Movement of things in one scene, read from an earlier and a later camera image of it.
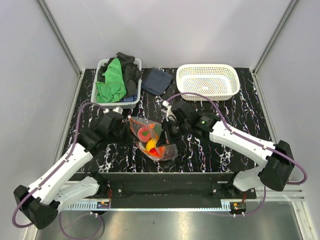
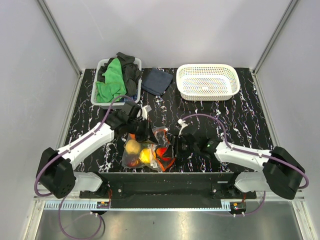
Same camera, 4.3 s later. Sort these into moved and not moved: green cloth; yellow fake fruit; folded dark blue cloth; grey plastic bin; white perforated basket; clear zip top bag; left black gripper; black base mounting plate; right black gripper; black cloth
Moved: clear zip top bag; right black gripper; yellow fake fruit; left black gripper
Not moved: green cloth; black cloth; folded dark blue cloth; black base mounting plate; white perforated basket; grey plastic bin
